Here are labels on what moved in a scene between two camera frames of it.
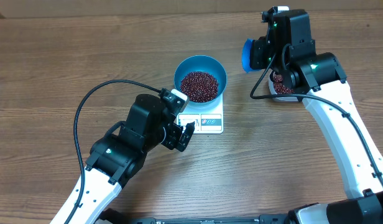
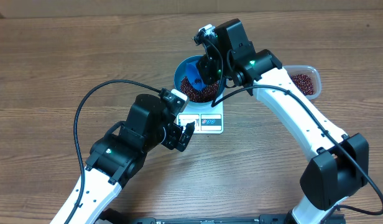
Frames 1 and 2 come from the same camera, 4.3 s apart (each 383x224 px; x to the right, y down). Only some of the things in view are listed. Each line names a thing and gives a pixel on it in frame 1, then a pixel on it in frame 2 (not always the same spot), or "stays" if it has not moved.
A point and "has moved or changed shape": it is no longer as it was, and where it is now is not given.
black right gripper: (258, 53) → (206, 69)
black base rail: (115, 216) stays
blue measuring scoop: (246, 55) has moved or changed shape
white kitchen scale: (208, 119) stays
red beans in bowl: (199, 86) stays
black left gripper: (172, 141) stays
